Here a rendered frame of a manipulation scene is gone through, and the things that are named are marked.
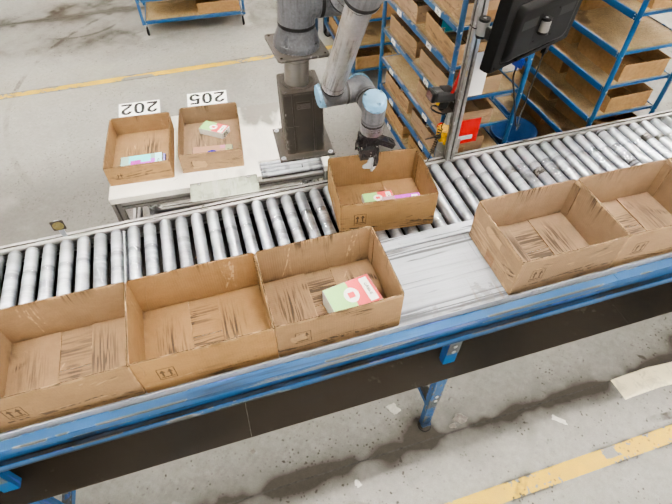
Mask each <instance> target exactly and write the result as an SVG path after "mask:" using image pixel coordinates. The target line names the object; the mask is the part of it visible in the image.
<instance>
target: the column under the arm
mask: <svg viewBox="0 0 672 504"><path fill-rule="evenodd" d="M276 79H277V89H278V99H279V108H280V118H281V127H282V128H278V129H272V130H273V134H274V138H275V142H276V146H277V150H278V154H279V157H280V161H281V163H285V162H291V161H298V160H304V159H311V158H317V157H324V156H330V155H335V152H334V149H333V147H332V144H331V141H330V139H329V136H328V133H327V131H326V128H325V126H324V120H323V108H320V107H319V106H318V105H317V102H316V99H315V93H314V86H315V85H316V84H318V83H319V84H320V81H319V79H318V76H317V74H316V72H315V70H313V69H312V70H309V83H308V84H307V85H306V86H303V87H291V86H289V85H287V84H286V83H285V81H284V73H280V74H277V75H276Z"/></svg>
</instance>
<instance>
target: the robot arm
mask: <svg viewBox="0 0 672 504"><path fill-rule="evenodd" d="M384 1H386V0H277V28H276V31H275V34H274V36H273V46H274V48H275V49H276V50H277V51H279V52H280V53H283V54H285V55H289V56H306V55H310V54H312V53H314V52H316V51H317V50H318V49H319V46H320V39H319V36H318V33H317V30H316V27H315V19H316V18H324V17H332V16H341V15H342V16H341V19H340V22H339V26H338V29H337V33H336V36H335V40H334V43H333V46H332V50H331V53H330V57H329V60H328V64H327V67H326V70H325V74H324V77H323V79H322V82H321V84H319V83H318V84H316V85H315V86H314V93H315V99H316V102H317V105H318V106H319V107H320V108H327V107H333V106H339V105H345V104H351V103H357V104H358V106H359V108H360V109H361V111H362V115H361V126H360V131H358V137H357V140H356V143H357V145H358V147H356V143H355V150H358V151H359V158H360V161H362V160H368V162H367V163H366V164H364V165H363V166H362V168H364V169H370V171H373V170H374V169H375V167H376V166H377V164H378V161H379V145H381V146H384V147H387V148H390V149H393V148H394V147H395V145H396V144H395V142H394V140H393V139H392V138H390V137H387V136H384V135H382V133H383V126H384V119H385V112H386V107H387V97H386V95H385V93H384V92H382V91H381V90H378V89H376V88H375V87H374V85H373V84H372V81H371V80H370V78H369V77H368V76H367V75H366V74H364V73H355V74H353V75H351V76H350V77H349V74H350V72H351V69H352V66H353V63H354V61H355V58H356V55H357V53H358V50H359V47H360V45H361V42H362V39H363V37H364V34H365V31H366V29H367V26H368V23H369V21H370V18H371V15H372V14H374V13H376V12H377V11H378V10H379V8H380V6H381V4H382V3H383V2H384ZM348 77H349V79H348Z"/></svg>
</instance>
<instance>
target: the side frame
mask: <svg viewBox="0 0 672 504"><path fill-rule="evenodd" d="M669 282H672V257H671V258H667V259H663V260H660V261H656V262H652V263H649V264H645V265H641V266H638V267H634V268H630V269H627V270H623V271H619V272H616V273H612V274H608V275H605V276H601V277H597V278H594V279H590V280H586V281H583V282H579V283H575V284H572V285H568V286H564V287H561V288H557V289H553V290H550V291H546V292H542V293H539V294H535V295H531V296H528V297H524V298H520V299H517V300H513V301H509V302H506V303H502V304H498V305H495V306H491V307H487V308H484V309H480V310H476V311H473V312H469V313H465V314H462V315H458V316H454V317H451V318H447V319H443V320H440V321H436V322H432V323H429V324H425V325H421V326H418V327H414V328H411V329H407V330H403V331H400V332H396V333H392V334H389V335H385V336H381V337H378V338H374V339H370V340H367V341H363V342H359V343H356V344H352V345H348V346H345V347H341V348H337V349H334V350H330V351H326V352H323V353H319V354H315V355H312V356H308V357H304V358H301V359H297V360H293V361H290V362H286V363H282V364H279V365H275V366H271V367H268V368H264V369H260V370H257V371H253V372H249V373H246V374H242V375H238V376H235V377H231V378H227V379H224V380H220V381H216V382H213V383H209V384H205V385H202V386H198V387H194V388H191V389H187V390H183V391H180V392H176V393H172V394H169V395H165V396H161V397H158V398H154V399H150V400H147V401H143V402H139V403H136V404H132V405H128V406H125V407H121V408H117V409H114V410H110V411H106V412H103V413H99V414H95V415H92V416H88V417H84V418H81V419H77V420H74V421H70V422H66V423H63V424H59V425H55V426H52V427H48V428H44V429H41V430H37V431H33V432H30V433H26V434H22V435H19V436H15V437H11V438H8V439H4V440H0V473H1V472H4V471H8V470H11V469H15V468H18V467H22V466H25V465H29V464H32V463H36V462H39V461H43V460H46V459H50V458H53V457H57V456H60V455H64V454H67V453H71V452H74V451H78V450H81V449H85V448H88V447H92V446H95V445H99V444H102V443H106V442H110V441H113V440H117V439H120V438H124V437H127V436H131V435H134V434H138V433H141V432H145V431H148V430H152V429H155V428H159V427H162V426H166V425H169V424H173V423H176V422H180V421H183V420H187V419H190V418H194V417H197V416H201V415H204V414H208V413H211V412H215V411H219V410H222V409H226V408H229V407H233V406H236V405H240V404H243V403H247V402H250V401H254V400H257V399H261V398H264V397H268V396H271V395H275V394H278V393H282V392H285V391H289V390H292V389H296V388H299V387H303V386H306V385H310V384H313V383H317V382H320V381H324V380H328V379H331V378H335V377H338V376H342V375H345V374H349V373H352V372H356V371H359V370H363V369H366V368H370V367H373V366H377V365H380V364H384V363H387V362H391V361H394V360H398V359H401V358H405V357H408V356H412V355H415V354H419V353H422V352H426V351H429V350H433V349H437V348H440V347H444V346H447V345H451V344H454V343H458V342H461V341H465V340H468V339H472V338H475V337H479V336H482V335H486V334H489V333H493V332H496V331H500V330H503V329H507V328H510V327H514V326H517V325H521V324H524V323H528V322H531V321H535V320H538V319H542V318H546V317H549V316H553V315H556V314H560V313H563V312H567V311H570V310H574V309H577V308H581V307H584V306H588V305H591V304H595V303H598V302H602V301H605V300H609V299H612V298H616V297H619V296H623V295H626V294H630V293H633V292H637V291H640V290H644V289H647V288H651V287H655V286H658V285H662V284H665V283H669Z"/></svg>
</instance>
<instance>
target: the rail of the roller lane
mask: <svg viewBox="0 0 672 504"><path fill-rule="evenodd" d="M664 116H668V117H670V118H671V116H672V109H671V110H666V111H661V112H656V113H651V114H646V115H642V116H637V117H632V118H627V119H622V120H617V121H612V122H607V123H602V124H597V125H593V126H588V127H583V128H578V129H573V130H568V131H563V132H558V133H553V134H548V135H544V136H539V137H534V138H529V139H524V140H519V141H514V142H509V143H504V144H499V145H494V146H490V147H485V148H480V149H475V150H470V151H465V152H460V153H455V154H454V159H452V160H451V159H449V160H447V161H450V162H451V163H452V164H453V165H454V163H455V161H456V160H457V159H460V158H462V159H464V161H465V162H466V163H467V159H468V158H469V157H471V156H476V157H477V159H478V160H479V157H480V156H481V155H482V154H484V153H487V154H488V155H489V156H490V157H491V155H492V153H494V152H495V151H500V152H501V153H502V154H503V153H504V151H505V150H506V149H508V148H511V149H513V150H514V152H515V150H516V149H517V148H518V147H519V146H524V147H525V148H526V149H527V147H528V146H529V145H530V144H532V143H535V144H536V145H537V146H539V144H540V143H541V142H543V141H547V142H548V143H549V144H550V143H551V141H552V140H554V139H559V140H560V141H562V140H563V138H565V137H566V136H570V137H571V138H572V139H573V138H574V136H576V135H577V134H582V135H583V136H585V134H586V133H588V132H590V131H591V132H593V133H594V134H596V132H597V131H598V130H600V129H603V130H605V131H607V130H608V129H609V128H611V127H615V128H616V129H618V127H620V126H621V125H626V126H627V127H628V126H629V125H630V124H631V123H634V122H635V123H637V124H638V125H639V123H641V122H642V121H644V120H647V121H648V122H650V121H651V120H652V119H654V118H658V119H659V120H660V119H661V118H662V117H664ZM427 160H428V159H426V160H424V161H425V163H426V165H427V167H428V170H429V168H430V166H431V165H432V164H438V165H439V166H440V168H441V169H442V164H443V163H444V162H446V160H445V158H444V157H443V156H441V157H436V158H431V159H429V160H428V161H427ZM454 167H455V165H454ZM455 168H456V167H455ZM456 169H457V168H456ZM442 170H443V169H442ZM443 172H444V170H443ZM444 173H445V172H444ZM326 186H328V180H323V181H318V182H313V183H308V184H303V185H298V186H293V187H289V188H284V189H279V190H274V191H269V192H264V193H259V194H254V195H249V196H244V197H240V198H235V199H230V200H225V201H220V202H215V203H210V204H205V205H200V206H195V207H191V208H186V209H181V210H176V211H171V212H166V213H161V214H156V215H153V216H150V217H142V218H137V219H132V220H127V221H122V222H117V223H112V224H107V225H102V226H97V227H93V228H88V229H83V230H78V231H73V232H68V233H67V235H68V236H66V237H63V236H62V235H61V234H58V235H53V236H48V237H43V238H39V239H37V240H29V241H24V242H19V243H14V244H9V245H4V246H0V255H3V256H4V257H5V259H6V260H5V266H6V265H7V259H8V254H9V252H11V251H15V250H16V251H20V252H22V254H23V260H22V262H24V261H25V254H26V250H27V248H29V247H37V248H38V249H40V258H42V255H43V247H44V245H45V244H48V243H52V244H55V245H56V246H57V248H58V250H57V255H59V254H60V244H61V242H62V241H63V240H71V241H73V242H74V251H77V240H78V238H79V237H82V236H86V237H89V238H90V239H91V248H93V247H94V236H95V235H96V234H97V233H104V234H106V235H107V237H108V244H111V232H112V231H113V230H116V229H119V230H122V231H125V232H126V234H127V229H128V228H129V227H131V226H137V227H138V228H139V229H140V237H144V232H143V226H144V225H145V224H146V223H153V224H155V226H156V233H157V234H159V233H160V228H159V223H160V221H161V220H164V219H167V220H170V221H171V223H172V230H176V226H175V219H176V218H177V217H179V216H184V217H186V219H187V222H188V227H192V224H191V215H192V214H194V213H200V214H201V215H202V217H203V222H204V224H206V223H207V218H206V213H207V211H209V210H215V211H217V213H218V217H219V221H220V220H223V219H222V214H221V210H222V208H224V207H231V208H232V209H233V213H234V217H238V215H237V211H236V207H237V205H239V204H242V203H243V204H246V205H247V207H248V210H249V214H253V212H252V208H251V204H252V202H253V201H256V200H258V201H261V202H262V205H263V208H264V211H268V209H267V206H266V200H267V199H268V198H271V197H273V198H275V199H276V200H277V203H278V206H279V208H282V204H281V201H280V198H281V196H283V195H285V194H288V195H290V196H291V199H292V201H293V204H294V205H296V204H297V203H296V200H295V197H294V196H295V194H296V193H297V192H300V191H302V192H304V193H305V195H306V197H307V200H308V202H310V201H311V199H310V197H309V191H310V190H311V189H314V188H315V189H318V190H319V192H320V194H321V196H322V199H324V198H325V196H324V194H323V188H324V187H326Z"/></svg>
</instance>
